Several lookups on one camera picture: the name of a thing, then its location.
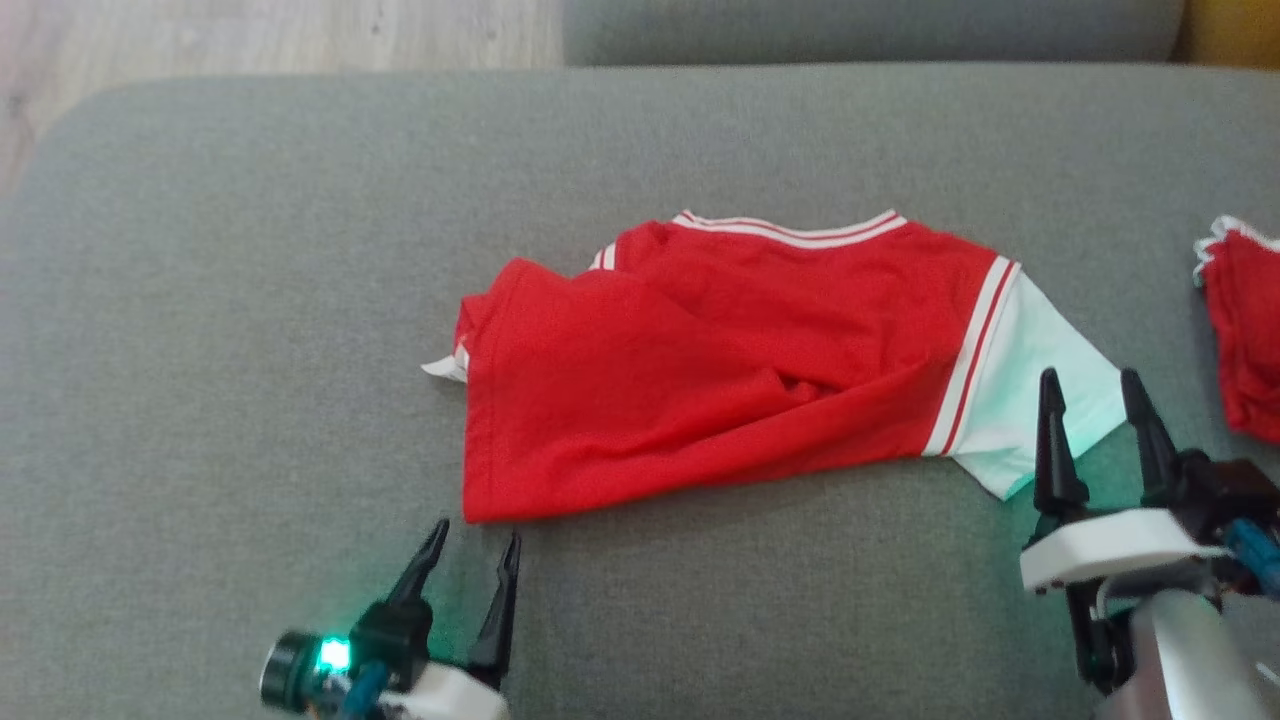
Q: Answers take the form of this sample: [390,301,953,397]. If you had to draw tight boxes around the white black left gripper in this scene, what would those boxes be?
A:
[350,518,523,720]

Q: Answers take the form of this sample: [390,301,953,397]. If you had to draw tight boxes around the red mesh jersey with label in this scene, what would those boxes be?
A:
[1192,215,1280,444]

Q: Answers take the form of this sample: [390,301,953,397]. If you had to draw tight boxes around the yellow cushion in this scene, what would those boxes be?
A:
[1175,0,1280,71]

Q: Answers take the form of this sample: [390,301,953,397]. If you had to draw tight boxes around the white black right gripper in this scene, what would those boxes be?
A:
[1020,367,1233,696]

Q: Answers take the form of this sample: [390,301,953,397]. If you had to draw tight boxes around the large grey sofa cushion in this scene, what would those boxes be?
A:
[0,62,1280,720]

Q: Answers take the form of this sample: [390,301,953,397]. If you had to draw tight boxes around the small grey sofa cushion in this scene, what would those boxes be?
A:
[562,0,1186,67]

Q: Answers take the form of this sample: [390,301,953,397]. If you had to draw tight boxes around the red shirt white sleeves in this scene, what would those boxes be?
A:
[420,208,1129,524]

